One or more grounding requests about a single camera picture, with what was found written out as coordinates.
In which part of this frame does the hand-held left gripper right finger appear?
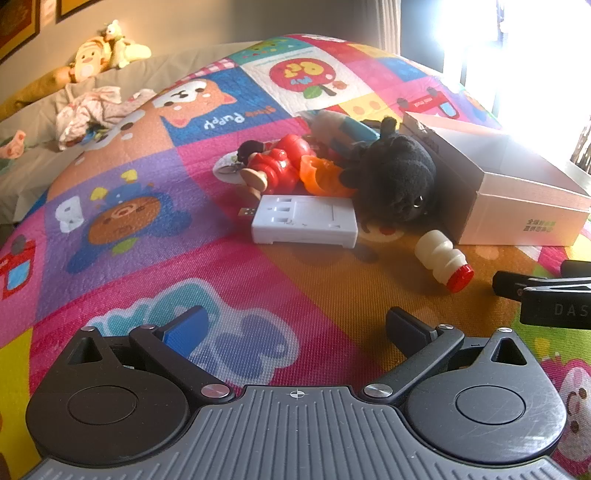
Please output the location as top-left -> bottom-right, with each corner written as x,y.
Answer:
362,307 -> 529,407

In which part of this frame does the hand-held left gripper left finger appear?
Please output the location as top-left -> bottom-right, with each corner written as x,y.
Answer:
69,305 -> 236,402

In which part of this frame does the white cardboard box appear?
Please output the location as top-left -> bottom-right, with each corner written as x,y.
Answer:
399,111 -> 591,247

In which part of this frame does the white bottle with red cap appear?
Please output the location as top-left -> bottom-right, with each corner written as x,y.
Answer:
414,230 -> 475,294

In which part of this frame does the black plush toy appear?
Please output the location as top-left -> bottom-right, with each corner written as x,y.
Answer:
342,116 -> 439,234

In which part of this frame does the orange plastic toy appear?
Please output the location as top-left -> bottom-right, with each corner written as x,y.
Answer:
300,154 -> 358,197

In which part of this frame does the red hooded figurine keychain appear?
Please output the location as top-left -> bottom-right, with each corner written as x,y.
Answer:
240,134 -> 312,200

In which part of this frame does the blue and white packet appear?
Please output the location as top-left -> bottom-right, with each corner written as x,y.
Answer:
302,109 -> 384,155

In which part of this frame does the colourful printed play mat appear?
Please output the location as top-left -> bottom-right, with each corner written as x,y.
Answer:
0,33 -> 591,480

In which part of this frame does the white plastic charger box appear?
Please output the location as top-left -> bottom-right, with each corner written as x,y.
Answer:
239,194 -> 359,251

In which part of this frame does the bright window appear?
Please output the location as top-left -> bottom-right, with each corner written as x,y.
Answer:
434,0 -> 591,176

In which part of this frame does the grey sofa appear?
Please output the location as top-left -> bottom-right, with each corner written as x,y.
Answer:
0,41 -> 259,227

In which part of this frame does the crumpled pale cloth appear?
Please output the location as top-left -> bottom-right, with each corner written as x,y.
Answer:
55,84 -> 158,151

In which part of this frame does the pink plush toy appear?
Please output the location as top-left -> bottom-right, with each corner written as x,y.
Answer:
0,130 -> 27,160

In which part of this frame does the yellow tiger plush toy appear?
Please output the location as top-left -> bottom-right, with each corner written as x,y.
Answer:
0,65 -> 75,121

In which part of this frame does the beige curtain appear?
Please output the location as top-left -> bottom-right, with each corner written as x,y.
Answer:
365,0 -> 444,70

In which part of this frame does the orange plush toy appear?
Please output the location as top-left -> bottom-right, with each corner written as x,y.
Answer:
55,37 -> 114,84

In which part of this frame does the cream plush toy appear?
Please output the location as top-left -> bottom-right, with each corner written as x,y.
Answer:
102,19 -> 152,69

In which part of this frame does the small framed picture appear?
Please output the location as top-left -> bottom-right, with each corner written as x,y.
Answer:
55,0 -> 109,24

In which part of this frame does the large framed picture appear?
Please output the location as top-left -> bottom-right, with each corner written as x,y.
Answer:
0,0 -> 40,63

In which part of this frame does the small black-haired figurine keychain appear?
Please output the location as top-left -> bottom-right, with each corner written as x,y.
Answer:
213,140 -> 267,185

